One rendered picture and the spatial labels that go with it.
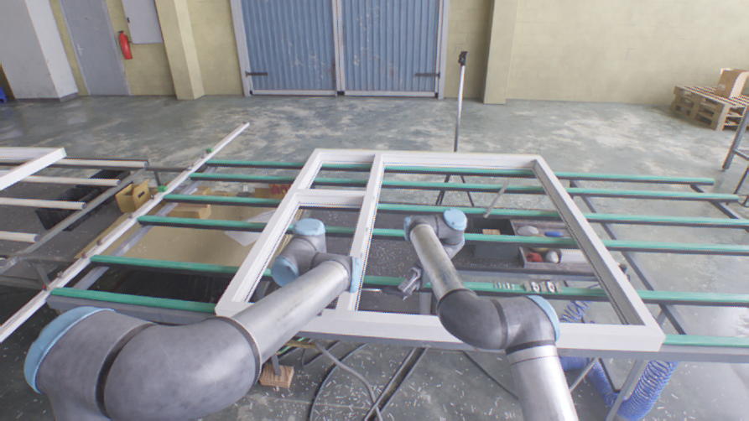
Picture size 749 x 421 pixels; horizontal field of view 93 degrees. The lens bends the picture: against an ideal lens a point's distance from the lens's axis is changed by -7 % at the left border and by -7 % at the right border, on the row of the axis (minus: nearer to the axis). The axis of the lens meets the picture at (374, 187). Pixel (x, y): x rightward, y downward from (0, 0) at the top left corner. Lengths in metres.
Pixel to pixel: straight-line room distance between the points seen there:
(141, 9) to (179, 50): 1.08
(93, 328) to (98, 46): 9.53
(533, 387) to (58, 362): 0.83
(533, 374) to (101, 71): 9.86
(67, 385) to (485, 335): 0.76
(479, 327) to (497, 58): 6.53
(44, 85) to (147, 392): 10.11
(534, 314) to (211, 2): 8.01
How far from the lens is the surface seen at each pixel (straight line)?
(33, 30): 10.24
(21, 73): 10.85
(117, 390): 0.53
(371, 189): 2.04
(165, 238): 2.50
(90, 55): 10.21
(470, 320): 0.94
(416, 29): 7.38
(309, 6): 7.63
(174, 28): 8.42
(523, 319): 0.97
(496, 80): 7.32
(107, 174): 3.43
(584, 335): 1.43
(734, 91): 8.32
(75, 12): 10.18
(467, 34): 7.52
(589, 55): 8.12
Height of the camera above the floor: 1.90
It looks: 28 degrees down
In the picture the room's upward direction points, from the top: 1 degrees counter-clockwise
